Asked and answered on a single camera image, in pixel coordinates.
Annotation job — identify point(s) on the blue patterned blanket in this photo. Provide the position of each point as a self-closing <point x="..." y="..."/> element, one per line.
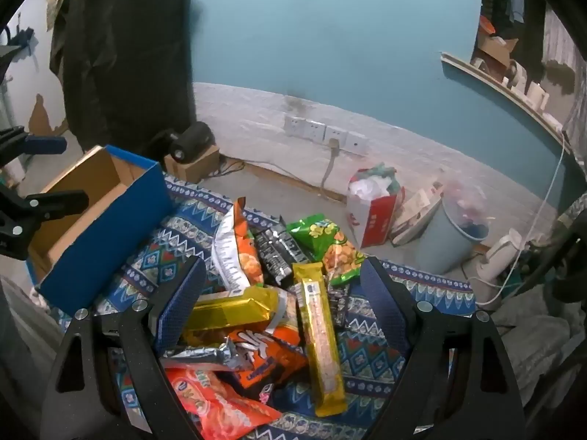
<point x="362" y="376"/>

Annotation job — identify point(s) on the beige paper bag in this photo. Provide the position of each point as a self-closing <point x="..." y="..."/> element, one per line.
<point x="415" y="213"/>

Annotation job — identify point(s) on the beige hanging cloth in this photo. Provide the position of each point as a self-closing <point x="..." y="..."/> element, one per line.
<point x="59" y="0"/>

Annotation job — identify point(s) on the white wall socket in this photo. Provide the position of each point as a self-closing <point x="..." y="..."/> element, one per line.
<point x="337" y="132"/>
<point x="315" y="130"/>
<point x="294" y="125"/>
<point x="356" y="142"/>

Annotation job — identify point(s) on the small brown cardboard box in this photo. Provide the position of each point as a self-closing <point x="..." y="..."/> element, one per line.
<point x="197" y="167"/>

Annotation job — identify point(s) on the red orange snack bag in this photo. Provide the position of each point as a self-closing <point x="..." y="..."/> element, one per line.
<point x="215" y="403"/>

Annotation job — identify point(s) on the white orange snack packet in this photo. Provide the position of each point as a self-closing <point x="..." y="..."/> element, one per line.
<point x="286" y="307"/>

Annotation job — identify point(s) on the orange packet white glove print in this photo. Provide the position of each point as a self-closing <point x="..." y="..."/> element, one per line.
<point x="270" y="362"/>

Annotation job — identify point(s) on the white appliance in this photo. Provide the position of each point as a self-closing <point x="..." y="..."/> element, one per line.
<point x="497" y="256"/>

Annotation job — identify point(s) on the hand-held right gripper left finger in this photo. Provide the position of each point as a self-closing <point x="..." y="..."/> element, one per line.
<point x="181" y="300"/>

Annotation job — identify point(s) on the small black snack packet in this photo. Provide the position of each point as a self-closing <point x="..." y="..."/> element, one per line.
<point x="340" y="307"/>

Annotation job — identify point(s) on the dark hanging coat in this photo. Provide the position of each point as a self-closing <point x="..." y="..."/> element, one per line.
<point x="128" y="55"/>

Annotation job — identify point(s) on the dark hanging item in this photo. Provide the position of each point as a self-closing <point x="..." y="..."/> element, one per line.
<point x="20" y="36"/>

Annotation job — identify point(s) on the grey crumpled cloth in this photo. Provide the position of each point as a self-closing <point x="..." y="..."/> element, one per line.
<point x="532" y="339"/>

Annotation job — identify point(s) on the black camera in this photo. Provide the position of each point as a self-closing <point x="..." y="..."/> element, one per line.
<point x="195" y="140"/>

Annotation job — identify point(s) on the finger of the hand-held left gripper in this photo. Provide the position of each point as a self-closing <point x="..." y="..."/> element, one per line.
<point x="59" y="204"/>
<point x="46" y="145"/>

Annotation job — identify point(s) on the gold bar snack packet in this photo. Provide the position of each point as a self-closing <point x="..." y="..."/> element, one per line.
<point x="229" y="311"/>

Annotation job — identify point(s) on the silver snack packet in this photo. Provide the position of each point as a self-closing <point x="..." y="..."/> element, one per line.
<point x="202" y="355"/>

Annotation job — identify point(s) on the green snack bag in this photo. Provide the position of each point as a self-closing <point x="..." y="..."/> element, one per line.
<point x="316" y="233"/>

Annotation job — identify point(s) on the blue grey trash bin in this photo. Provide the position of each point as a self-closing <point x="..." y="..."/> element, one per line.
<point x="440" y="243"/>

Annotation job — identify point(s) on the white containers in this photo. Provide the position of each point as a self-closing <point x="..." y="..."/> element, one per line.
<point x="534" y="96"/>

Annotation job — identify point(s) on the wooden wall ledge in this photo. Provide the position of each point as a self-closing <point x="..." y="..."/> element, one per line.
<point x="495" y="85"/>

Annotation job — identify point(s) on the orange white chip bag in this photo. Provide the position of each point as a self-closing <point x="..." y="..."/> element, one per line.
<point x="243" y="256"/>

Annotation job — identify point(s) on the long gold snack packet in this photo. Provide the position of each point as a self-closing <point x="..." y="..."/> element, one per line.
<point x="321" y="343"/>

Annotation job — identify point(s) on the blue cardboard box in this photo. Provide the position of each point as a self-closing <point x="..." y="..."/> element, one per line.
<point x="105" y="247"/>

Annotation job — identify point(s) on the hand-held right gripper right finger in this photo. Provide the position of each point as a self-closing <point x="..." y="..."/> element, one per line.
<point x="385" y="305"/>

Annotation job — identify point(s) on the red white paper bag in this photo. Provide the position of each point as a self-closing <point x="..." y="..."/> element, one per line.
<point x="373" y="220"/>

